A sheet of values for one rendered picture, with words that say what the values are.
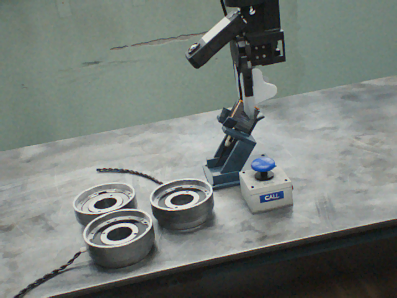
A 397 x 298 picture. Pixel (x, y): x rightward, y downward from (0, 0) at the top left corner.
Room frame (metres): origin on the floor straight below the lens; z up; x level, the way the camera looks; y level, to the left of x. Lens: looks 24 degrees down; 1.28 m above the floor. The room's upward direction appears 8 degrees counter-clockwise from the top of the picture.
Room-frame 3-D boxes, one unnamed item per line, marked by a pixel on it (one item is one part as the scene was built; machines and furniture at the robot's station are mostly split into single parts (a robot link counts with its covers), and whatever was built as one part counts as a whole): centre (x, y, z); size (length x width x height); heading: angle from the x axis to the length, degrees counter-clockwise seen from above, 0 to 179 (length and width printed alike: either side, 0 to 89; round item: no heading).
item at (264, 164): (0.82, -0.10, 0.85); 0.04 x 0.04 x 0.05
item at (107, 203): (0.84, 0.18, 0.82); 0.10 x 0.10 x 0.04
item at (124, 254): (0.74, 0.14, 0.82); 0.10 x 0.10 x 0.04
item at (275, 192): (0.82, -0.10, 0.82); 0.08 x 0.07 x 0.05; 97
